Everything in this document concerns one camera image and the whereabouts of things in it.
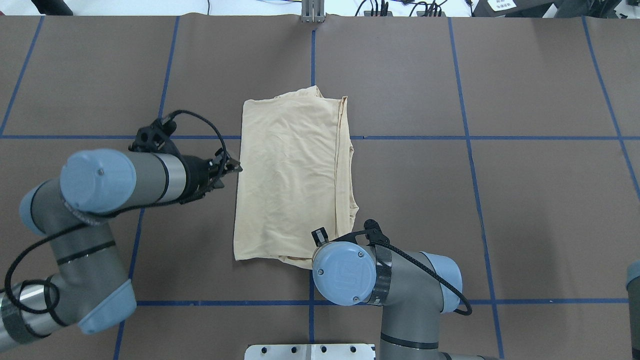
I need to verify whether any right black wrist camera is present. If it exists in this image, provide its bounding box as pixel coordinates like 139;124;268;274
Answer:
344;219;391;246

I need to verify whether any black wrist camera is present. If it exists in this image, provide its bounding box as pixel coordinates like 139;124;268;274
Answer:
344;219;391;246
128;117;180;157

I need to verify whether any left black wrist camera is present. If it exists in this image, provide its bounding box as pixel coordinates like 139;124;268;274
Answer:
128;117;180;157

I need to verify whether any aluminium frame post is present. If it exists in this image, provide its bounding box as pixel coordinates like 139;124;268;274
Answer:
301;0;326;23

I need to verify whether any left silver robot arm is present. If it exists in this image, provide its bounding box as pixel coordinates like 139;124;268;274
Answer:
1;148;242;352

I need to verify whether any black power adapter box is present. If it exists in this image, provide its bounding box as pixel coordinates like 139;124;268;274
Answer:
471;0;555;18

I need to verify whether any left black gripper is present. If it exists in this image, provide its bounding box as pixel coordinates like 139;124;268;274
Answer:
182;148;243;201

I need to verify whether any cream yellow long-sleeve shirt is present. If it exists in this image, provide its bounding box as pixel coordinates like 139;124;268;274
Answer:
233;86;359;269

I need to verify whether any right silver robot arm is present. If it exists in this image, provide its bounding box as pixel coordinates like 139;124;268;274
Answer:
311;221;485;360

